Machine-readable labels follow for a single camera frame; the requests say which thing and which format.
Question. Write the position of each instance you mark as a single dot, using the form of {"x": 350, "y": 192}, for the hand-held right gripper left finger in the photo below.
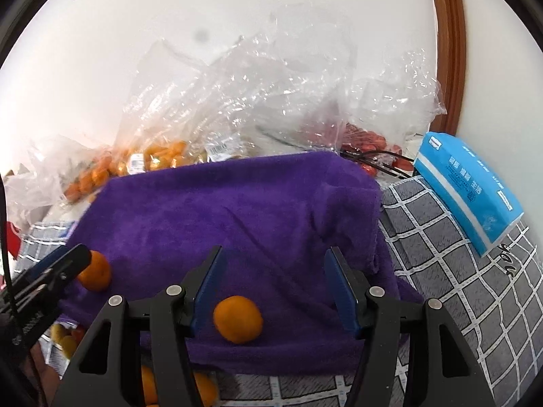
{"x": 210, "y": 292}

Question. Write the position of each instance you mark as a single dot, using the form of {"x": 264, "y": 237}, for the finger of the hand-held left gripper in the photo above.
{"x": 72, "y": 265}
{"x": 46, "y": 263}

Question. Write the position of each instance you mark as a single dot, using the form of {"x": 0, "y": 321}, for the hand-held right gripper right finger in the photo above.
{"x": 341, "y": 294}

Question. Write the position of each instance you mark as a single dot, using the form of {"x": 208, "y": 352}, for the orange mandarin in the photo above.
{"x": 237, "y": 320}
{"x": 204, "y": 390}
{"x": 95, "y": 275}

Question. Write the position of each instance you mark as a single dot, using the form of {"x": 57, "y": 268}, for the yellow-green plum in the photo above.
{"x": 59, "y": 331}
{"x": 68, "y": 347}

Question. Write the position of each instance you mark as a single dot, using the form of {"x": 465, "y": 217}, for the red paper bag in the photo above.
{"x": 12, "y": 239}

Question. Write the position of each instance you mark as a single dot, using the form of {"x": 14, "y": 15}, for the red fruit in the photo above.
{"x": 79, "y": 333}

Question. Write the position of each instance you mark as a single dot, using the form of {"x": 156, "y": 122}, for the pile of bagged mandarins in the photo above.
{"x": 91, "y": 178}

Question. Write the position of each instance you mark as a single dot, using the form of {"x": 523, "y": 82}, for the purple towel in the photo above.
{"x": 233, "y": 203}

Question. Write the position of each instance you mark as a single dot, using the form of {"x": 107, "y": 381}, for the clear bag with white label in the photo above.
{"x": 46, "y": 165}

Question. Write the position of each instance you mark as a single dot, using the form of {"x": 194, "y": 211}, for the grey checked blanket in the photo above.
{"x": 445, "y": 263}

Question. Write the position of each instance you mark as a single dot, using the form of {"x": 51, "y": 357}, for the pile of bagged kumquats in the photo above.
{"x": 165, "y": 157}

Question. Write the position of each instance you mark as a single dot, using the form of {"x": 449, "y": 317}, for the pile of red cherry tomatoes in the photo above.
{"x": 369, "y": 138}

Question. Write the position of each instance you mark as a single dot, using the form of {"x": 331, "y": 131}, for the blue tissue pack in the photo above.
{"x": 462, "y": 186}

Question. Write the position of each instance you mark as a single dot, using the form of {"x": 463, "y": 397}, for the clear bag with barcode label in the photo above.
{"x": 169, "y": 106}

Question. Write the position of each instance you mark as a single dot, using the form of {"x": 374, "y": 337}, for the large crumpled clear bag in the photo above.
{"x": 339, "y": 72}

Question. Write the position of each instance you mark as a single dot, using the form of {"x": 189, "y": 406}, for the brown wooden door frame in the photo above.
{"x": 449, "y": 51}

